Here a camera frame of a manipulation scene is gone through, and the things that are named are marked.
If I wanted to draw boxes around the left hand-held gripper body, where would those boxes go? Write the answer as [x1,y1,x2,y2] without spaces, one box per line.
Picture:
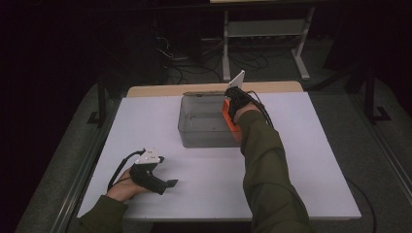
[129,148,168,196]

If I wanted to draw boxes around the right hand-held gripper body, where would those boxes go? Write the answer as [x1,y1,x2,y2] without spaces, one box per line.
[223,69,254,113]

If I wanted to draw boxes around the orange phone case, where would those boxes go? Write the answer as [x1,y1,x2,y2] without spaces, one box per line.
[222,98,243,144]

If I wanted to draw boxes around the grey transparent plastic box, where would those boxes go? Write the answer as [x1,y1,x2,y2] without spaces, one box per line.
[177,90,251,149]

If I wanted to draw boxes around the person's right hand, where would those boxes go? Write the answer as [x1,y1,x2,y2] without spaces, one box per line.
[232,102,261,125]

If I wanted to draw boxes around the person's left hand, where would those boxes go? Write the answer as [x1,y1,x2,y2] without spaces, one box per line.
[106,168,152,203]

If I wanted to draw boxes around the black metal stand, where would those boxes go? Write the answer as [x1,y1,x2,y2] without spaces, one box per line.
[86,74,110,128]
[363,64,393,125]

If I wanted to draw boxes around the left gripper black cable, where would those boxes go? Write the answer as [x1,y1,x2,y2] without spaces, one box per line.
[106,149,147,192]

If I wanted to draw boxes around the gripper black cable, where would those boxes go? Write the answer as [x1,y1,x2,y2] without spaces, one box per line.
[106,149,147,192]
[246,89,378,233]

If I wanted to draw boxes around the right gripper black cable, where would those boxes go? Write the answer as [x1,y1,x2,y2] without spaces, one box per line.
[246,89,378,233]

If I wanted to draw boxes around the black floor cables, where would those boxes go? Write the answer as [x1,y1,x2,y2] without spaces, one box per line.
[154,35,270,85]

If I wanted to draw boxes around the metal frame rail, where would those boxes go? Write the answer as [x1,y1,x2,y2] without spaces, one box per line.
[50,96,122,233]
[348,95,412,205]

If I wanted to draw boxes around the white metal desk frame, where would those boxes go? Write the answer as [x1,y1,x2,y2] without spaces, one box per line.
[222,6,317,82]

